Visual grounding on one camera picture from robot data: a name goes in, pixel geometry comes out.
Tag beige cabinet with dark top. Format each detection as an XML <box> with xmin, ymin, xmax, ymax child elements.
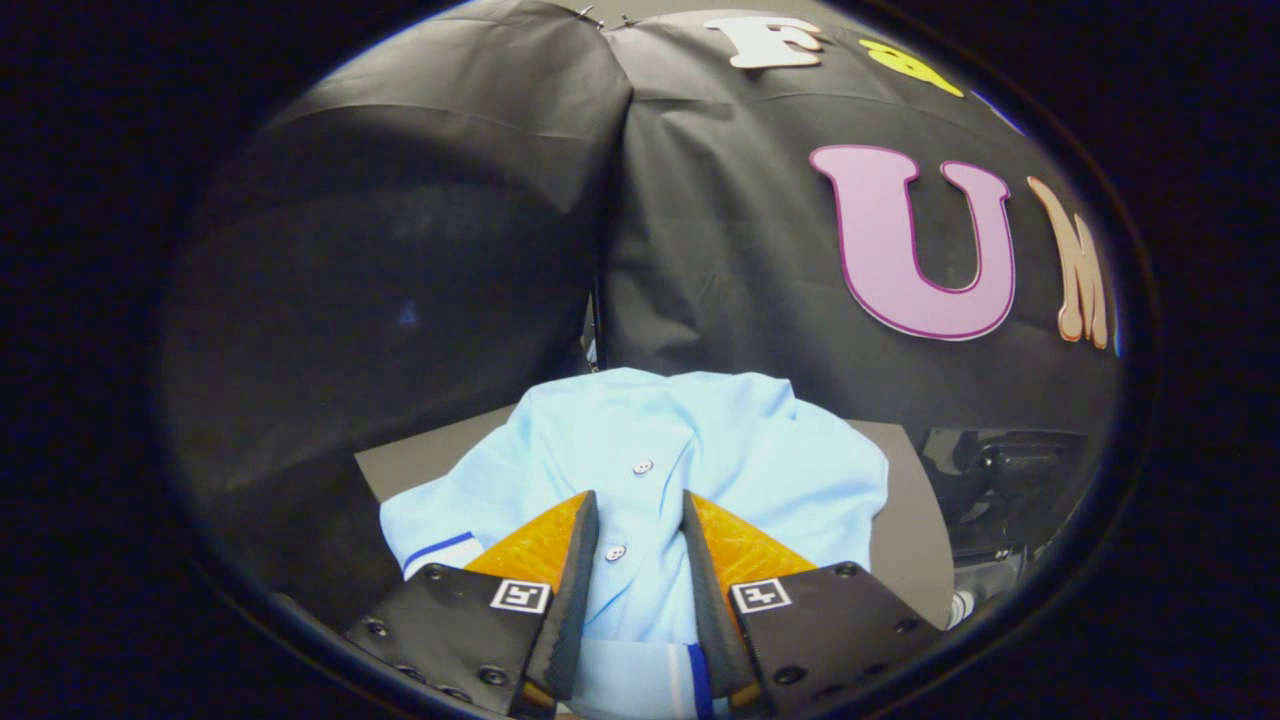
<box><xmin>355</xmin><ymin>405</ymin><xmax>956</xmax><ymax>631</ymax></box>

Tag light blue button shirt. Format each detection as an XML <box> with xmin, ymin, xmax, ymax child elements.
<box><xmin>380</xmin><ymin>367</ymin><xmax>891</xmax><ymax>720</ymax></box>

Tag metal backdrop stand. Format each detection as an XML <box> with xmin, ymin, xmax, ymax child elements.
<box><xmin>583</xmin><ymin>290</ymin><xmax>606</xmax><ymax>373</ymax></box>

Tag black backdrop cloth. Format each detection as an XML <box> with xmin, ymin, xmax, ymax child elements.
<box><xmin>160</xmin><ymin>0</ymin><xmax>1126</xmax><ymax>601</ymax></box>

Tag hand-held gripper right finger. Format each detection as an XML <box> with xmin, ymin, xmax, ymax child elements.
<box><xmin>682</xmin><ymin>490</ymin><xmax>941</xmax><ymax>716</ymax></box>

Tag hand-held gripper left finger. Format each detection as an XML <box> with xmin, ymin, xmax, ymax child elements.
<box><xmin>345</xmin><ymin>490</ymin><xmax>601</xmax><ymax>719</ymax></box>

